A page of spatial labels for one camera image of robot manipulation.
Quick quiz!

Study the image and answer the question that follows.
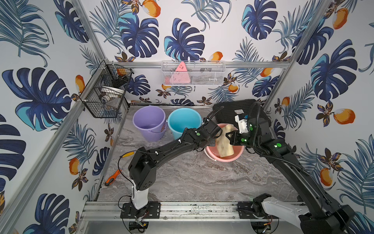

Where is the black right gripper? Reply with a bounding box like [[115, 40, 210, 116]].
[[225, 129, 259, 151]]

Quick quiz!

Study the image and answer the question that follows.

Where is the pink plastic bucket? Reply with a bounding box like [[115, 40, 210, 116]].
[[204, 123, 244, 162]]

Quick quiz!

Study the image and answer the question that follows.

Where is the yellow cleaning cloth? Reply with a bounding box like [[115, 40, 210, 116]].
[[216, 124, 235, 161]]

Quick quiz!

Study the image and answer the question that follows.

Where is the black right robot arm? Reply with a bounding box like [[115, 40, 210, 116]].
[[226, 99, 355, 234]]

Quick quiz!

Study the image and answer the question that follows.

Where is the teal plastic bucket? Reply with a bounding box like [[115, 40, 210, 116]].
[[167, 108, 203, 139]]

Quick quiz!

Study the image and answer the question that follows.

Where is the purple plastic bucket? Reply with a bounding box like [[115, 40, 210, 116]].
[[132, 106, 167, 142]]

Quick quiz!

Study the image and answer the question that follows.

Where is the black plastic tool case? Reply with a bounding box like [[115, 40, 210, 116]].
[[213, 99, 271, 133]]

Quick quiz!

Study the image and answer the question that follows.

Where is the pink triangular item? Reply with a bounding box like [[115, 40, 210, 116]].
[[169, 61, 191, 85]]

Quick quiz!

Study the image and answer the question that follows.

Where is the clear wall shelf basket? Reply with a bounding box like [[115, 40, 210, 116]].
[[161, 61, 226, 86]]

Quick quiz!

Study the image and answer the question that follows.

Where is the yellow handled tool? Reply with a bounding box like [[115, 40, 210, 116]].
[[119, 151, 136, 159]]

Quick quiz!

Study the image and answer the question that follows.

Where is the orange handled screwdriver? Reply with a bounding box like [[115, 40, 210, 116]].
[[104, 170, 121, 187]]

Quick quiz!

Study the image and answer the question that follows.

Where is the black wire basket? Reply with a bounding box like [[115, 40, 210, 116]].
[[79, 60, 134, 119]]

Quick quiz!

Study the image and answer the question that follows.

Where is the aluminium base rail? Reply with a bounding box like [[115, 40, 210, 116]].
[[81, 198, 309, 223]]

